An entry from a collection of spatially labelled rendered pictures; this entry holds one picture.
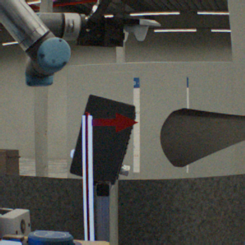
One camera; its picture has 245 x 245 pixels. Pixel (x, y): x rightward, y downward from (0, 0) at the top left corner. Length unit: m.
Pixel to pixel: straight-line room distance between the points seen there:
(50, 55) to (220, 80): 5.71
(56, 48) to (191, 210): 1.56
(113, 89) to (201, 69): 1.18
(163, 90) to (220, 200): 4.40
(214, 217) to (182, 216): 0.18
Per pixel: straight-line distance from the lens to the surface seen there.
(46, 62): 1.16
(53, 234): 0.44
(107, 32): 1.37
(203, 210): 2.60
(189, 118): 0.61
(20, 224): 1.10
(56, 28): 1.33
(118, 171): 1.26
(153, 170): 6.95
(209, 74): 6.83
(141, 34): 1.37
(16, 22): 1.19
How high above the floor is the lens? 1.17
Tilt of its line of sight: 1 degrees up
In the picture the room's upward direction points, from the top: straight up
